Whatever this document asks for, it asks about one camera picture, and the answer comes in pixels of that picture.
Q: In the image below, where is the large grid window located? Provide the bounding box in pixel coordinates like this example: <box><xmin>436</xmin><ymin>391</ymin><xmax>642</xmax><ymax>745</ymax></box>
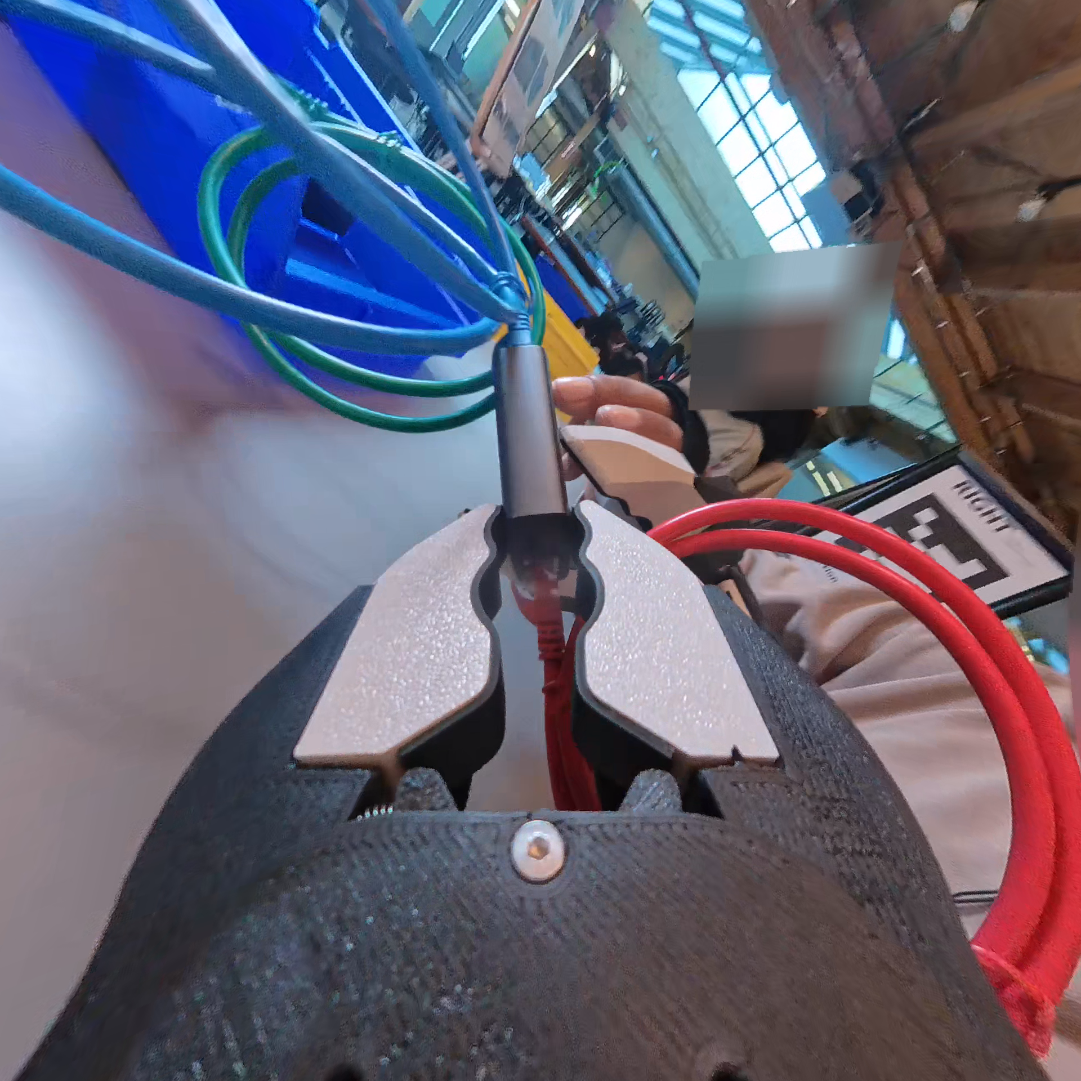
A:
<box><xmin>671</xmin><ymin>63</ymin><xmax>833</xmax><ymax>254</ymax></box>

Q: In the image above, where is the blue plastic bin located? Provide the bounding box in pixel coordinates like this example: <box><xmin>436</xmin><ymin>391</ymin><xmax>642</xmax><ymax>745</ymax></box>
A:
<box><xmin>7</xmin><ymin>0</ymin><xmax>584</xmax><ymax>377</ymax></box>

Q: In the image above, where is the red ethernet cable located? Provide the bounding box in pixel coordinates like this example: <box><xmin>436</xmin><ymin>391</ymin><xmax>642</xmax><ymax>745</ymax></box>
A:
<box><xmin>505</xmin><ymin>497</ymin><xmax>1081</xmax><ymax>1058</ymax></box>

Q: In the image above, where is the blue ethernet cable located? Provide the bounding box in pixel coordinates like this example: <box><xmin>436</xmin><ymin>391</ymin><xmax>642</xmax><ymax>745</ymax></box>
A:
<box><xmin>0</xmin><ymin>0</ymin><xmax>535</xmax><ymax>358</ymax></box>

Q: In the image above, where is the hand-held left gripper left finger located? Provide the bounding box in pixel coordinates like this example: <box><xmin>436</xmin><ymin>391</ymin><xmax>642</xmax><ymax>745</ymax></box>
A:
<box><xmin>292</xmin><ymin>504</ymin><xmax>506</xmax><ymax>775</ymax></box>

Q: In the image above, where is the person's beige trouser leg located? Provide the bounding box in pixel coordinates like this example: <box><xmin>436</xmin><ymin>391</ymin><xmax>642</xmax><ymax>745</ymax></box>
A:
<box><xmin>741</xmin><ymin>547</ymin><xmax>1081</xmax><ymax>940</ymax></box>

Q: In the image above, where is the grey ethernet adapter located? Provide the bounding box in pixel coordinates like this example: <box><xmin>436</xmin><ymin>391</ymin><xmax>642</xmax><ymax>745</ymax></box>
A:
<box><xmin>492</xmin><ymin>340</ymin><xmax>570</xmax><ymax>520</ymax></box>

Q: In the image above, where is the green ethernet cable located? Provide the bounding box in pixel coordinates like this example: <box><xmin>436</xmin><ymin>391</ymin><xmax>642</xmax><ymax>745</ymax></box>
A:
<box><xmin>198</xmin><ymin>84</ymin><xmax>548</xmax><ymax>434</ymax></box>

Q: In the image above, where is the person's right hand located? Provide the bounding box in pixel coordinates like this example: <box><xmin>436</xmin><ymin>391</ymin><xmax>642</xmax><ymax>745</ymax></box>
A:
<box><xmin>551</xmin><ymin>374</ymin><xmax>687</xmax><ymax>453</ymax></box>

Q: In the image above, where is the hanging display board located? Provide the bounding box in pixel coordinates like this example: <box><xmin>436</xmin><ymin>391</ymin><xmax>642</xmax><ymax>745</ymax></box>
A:
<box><xmin>470</xmin><ymin>0</ymin><xmax>588</xmax><ymax>174</ymax></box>

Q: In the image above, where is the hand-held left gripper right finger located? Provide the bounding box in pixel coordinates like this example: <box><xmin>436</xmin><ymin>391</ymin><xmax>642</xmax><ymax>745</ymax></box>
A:
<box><xmin>573</xmin><ymin>499</ymin><xmax>780</xmax><ymax>767</ymax></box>

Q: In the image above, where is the yellow plastic bin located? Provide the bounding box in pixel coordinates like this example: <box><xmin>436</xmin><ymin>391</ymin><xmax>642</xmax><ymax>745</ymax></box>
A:
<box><xmin>537</xmin><ymin>289</ymin><xmax>601</xmax><ymax>378</ymax></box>

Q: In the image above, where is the person's right forearm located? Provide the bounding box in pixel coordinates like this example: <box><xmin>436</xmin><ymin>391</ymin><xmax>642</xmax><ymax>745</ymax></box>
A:
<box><xmin>699</xmin><ymin>408</ymin><xmax>814</xmax><ymax>501</ymax></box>

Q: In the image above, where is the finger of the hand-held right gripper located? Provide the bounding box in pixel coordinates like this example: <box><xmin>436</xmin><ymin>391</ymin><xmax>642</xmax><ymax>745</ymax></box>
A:
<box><xmin>560</xmin><ymin>424</ymin><xmax>708</xmax><ymax>530</ymax></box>

